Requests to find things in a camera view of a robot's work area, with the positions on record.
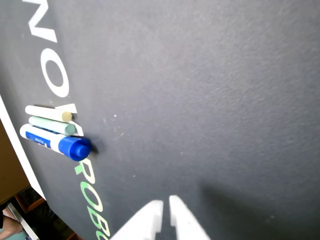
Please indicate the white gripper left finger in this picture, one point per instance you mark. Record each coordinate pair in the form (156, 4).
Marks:
(145, 220)

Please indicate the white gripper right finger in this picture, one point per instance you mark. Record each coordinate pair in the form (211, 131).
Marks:
(185, 220)

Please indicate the blue capped white marker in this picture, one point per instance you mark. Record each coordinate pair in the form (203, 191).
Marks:
(72, 147)

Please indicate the grey WOWROBO mat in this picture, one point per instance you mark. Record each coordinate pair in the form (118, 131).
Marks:
(200, 100)

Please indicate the green chalk stick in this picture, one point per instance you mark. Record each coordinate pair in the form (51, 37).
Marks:
(55, 125)

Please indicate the brown cardboard box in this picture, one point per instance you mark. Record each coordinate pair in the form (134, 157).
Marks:
(10, 170)

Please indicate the yellow chalk stick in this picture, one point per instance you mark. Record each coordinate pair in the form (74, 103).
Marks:
(45, 112)

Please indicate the brown wooden frame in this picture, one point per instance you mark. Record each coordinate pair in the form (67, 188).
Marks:
(32, 203)

